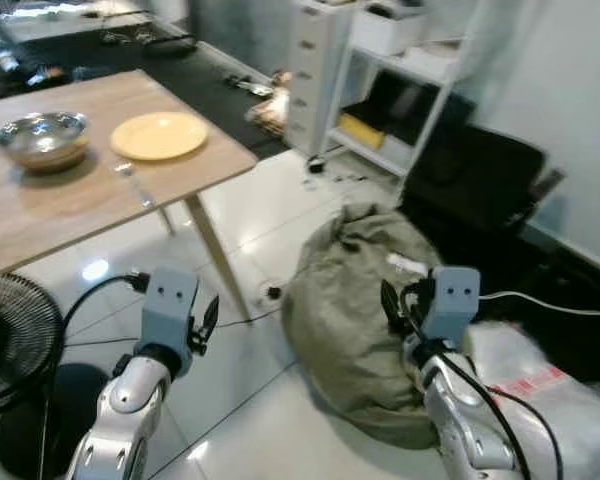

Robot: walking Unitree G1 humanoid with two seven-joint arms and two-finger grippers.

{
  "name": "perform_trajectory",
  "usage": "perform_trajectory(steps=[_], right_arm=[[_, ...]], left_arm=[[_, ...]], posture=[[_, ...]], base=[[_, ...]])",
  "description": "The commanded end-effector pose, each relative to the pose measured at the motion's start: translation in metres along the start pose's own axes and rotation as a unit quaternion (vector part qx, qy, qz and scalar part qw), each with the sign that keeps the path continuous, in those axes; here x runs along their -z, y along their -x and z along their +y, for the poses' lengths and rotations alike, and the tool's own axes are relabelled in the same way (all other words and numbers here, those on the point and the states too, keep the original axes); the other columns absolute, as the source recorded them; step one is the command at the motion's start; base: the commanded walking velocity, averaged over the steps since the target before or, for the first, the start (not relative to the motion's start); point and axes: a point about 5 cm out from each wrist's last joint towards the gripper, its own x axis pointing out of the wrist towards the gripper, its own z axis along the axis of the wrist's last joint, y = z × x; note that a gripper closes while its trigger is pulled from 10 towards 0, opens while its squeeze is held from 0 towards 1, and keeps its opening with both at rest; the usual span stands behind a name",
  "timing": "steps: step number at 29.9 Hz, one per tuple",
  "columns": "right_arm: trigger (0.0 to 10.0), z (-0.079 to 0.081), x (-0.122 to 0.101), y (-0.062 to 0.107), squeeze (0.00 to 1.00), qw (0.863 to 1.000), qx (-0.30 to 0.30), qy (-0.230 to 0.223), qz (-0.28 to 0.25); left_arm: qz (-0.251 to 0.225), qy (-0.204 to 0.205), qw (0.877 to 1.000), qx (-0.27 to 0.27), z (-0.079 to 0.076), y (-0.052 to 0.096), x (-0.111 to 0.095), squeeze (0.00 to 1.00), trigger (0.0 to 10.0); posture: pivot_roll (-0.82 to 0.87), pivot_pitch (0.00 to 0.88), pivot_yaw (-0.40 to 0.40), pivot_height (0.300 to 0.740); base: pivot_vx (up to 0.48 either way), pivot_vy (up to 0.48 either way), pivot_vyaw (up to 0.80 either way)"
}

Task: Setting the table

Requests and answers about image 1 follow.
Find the olive green sack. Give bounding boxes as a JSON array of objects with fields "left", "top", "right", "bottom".
[{"left": 281, "top": 203, "right": 473, "bottom": 450}]

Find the silver spoon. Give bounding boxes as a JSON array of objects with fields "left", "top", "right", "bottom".
[{"left": 115, "top": 160, "right": 156, "bottom": 209}]

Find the clear plastic bag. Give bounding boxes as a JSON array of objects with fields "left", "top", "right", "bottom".
[{"left": 464, "top": 320, "right": 600, "bottom": 480}]

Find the yellow flat pack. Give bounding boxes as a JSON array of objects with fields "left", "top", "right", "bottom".
[{"left": 337, "top": 112, "right": 387, "bottom": 152}]

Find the light wooden table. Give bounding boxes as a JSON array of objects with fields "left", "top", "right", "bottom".
[{"left": 0, "top": 68, "right": 259, "bottom": 323}]

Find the black floor fan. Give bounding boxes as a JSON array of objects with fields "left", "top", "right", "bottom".
[{"left": 0, "top": 272, "right": 66, "bottom": 420}]

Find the yellow plate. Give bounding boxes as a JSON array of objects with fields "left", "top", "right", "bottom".
[{"left": 110, "top": 111, "right": 210, "bottom": 163}]

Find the cardboard box with white bag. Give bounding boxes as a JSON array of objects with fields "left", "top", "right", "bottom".
[{"left": 244, "top": 69, "right": 294, "bottom": 137}]

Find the white shelf rack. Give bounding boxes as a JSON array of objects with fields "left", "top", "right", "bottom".
[{"left": 325, "top": 0, "right": 483, "bottom": 180}]

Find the white drawer cabinet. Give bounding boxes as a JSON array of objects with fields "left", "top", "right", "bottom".
[{"left": 285, "top": 0, "right": 357, "bottom": 160}]

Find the steel bowl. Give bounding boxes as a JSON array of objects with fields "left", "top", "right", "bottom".
[{"left": 0, "top": 111, "right": 90, "bottom": 174}]

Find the white storage box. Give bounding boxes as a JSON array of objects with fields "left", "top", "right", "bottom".
[{"left": 350, "top": 4, "right": 427, "bottom": 57}]

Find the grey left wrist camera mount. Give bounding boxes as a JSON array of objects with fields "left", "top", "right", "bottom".
[{"left": 135, "top": 265, "right": 200, "bottom": 376}]

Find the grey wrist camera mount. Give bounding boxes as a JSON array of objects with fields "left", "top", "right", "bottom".
[
  {"left": 135, "top": 265, "right": 200, "bottom": 376},
  {"left": 420, "top": 266, "right": 482, "bottom": 346}
]

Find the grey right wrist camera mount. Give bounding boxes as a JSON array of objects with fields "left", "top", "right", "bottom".
[{"left": 420, "top": 266, "right": 482, "bottom": 346}]

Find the white floor cable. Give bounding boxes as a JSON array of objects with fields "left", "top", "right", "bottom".
[{"left": 478, "top": 289, "right": 600, "bottom": 320}]

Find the black metal frame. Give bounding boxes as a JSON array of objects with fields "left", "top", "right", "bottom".
[{"left": 100, "top": 12, "right": 200, "bottom": 57}]

